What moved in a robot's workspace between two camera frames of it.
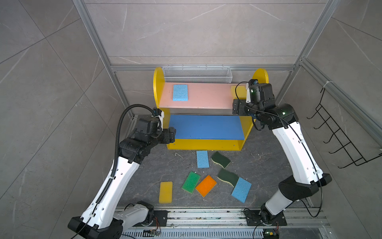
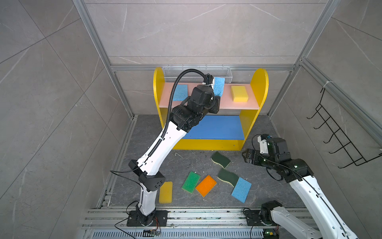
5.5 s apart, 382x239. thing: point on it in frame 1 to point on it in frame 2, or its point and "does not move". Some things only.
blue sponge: x=180 y=92 does not move
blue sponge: x=202 y=159 to x=219 y=86
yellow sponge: x=238 y=92 does not move
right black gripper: x=242 y=103 to x=256 y=153
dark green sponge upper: x=218 y=158 does not move
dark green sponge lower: x=228 y=177 does not move
